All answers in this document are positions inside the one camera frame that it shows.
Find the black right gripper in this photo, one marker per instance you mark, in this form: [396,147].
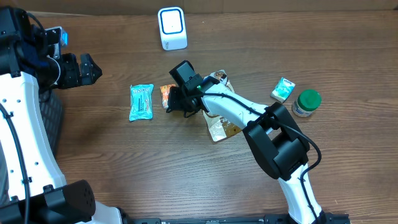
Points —
[175,102]

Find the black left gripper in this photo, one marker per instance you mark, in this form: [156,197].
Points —
[74,75]

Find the orange Kleenex tissue pack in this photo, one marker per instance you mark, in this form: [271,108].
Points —
[165,90]

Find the teal long snack packet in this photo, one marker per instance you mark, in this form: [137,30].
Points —
[141,102]

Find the brown white snack pouch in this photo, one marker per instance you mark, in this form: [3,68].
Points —
[219,127]

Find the teal tissue pack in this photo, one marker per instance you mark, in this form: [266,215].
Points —
[282,90]

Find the green lid jar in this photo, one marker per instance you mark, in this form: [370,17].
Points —
[306,103]

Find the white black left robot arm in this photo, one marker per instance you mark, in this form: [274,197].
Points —
[32,63]

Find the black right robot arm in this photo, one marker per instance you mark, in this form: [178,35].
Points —
[278,145]

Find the white barcode scanner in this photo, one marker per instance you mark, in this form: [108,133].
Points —
[172,28]

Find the grey plastic mesh basket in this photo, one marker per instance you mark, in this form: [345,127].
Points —
[52,112]

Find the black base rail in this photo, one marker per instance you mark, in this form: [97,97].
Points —
[327,218]

